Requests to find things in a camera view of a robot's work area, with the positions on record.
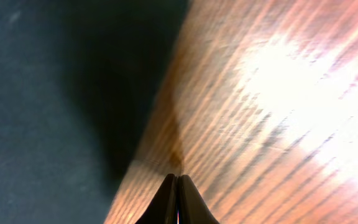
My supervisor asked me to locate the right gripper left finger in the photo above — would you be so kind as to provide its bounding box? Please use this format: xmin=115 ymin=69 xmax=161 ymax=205
xmin=135 ymin=174 xmax=178 ymax=224

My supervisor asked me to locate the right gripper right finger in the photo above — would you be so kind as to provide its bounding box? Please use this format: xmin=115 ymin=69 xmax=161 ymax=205
xmin=178 ymin=175 xmax=219 ymax=224

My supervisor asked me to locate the black t-shirt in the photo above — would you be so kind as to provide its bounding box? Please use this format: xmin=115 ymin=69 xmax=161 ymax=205
xmin=0 ymin=0 xmax=190 ymax=223

